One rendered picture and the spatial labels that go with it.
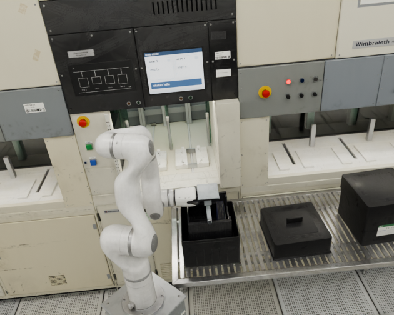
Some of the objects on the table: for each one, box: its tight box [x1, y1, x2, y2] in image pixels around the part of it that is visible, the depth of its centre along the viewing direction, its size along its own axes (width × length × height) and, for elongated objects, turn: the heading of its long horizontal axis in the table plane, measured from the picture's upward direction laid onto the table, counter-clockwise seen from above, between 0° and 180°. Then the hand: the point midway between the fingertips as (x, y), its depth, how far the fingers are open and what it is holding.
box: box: [338, 168, 394, 246], centre depth 198 cm, size 29×29×25 cm
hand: (206, 194), depth 183 cm, fingers closed on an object, 4 cm apart
